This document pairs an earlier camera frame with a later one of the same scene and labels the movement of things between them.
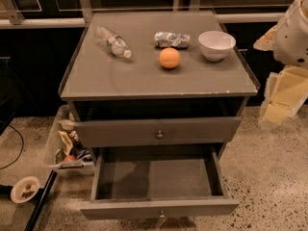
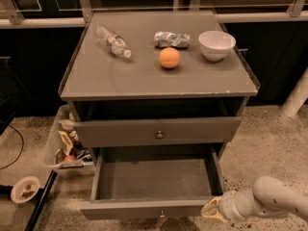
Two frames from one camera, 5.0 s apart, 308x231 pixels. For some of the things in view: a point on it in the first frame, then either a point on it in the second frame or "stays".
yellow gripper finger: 266,41 -> 212,209
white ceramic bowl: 216,45 stays
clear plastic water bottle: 115,43 stays
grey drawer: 158,182 stays
